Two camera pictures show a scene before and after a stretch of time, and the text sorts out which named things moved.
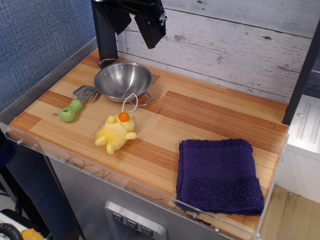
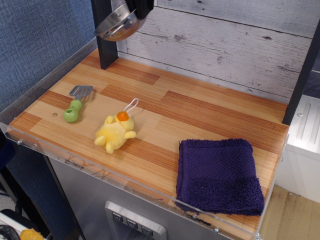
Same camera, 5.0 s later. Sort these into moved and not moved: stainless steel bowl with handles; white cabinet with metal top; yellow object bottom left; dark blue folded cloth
Moved: stainless steel bowl with handles
Not moved: yellow object bottom left; white cabinet with metal top; dark blue folded cloth
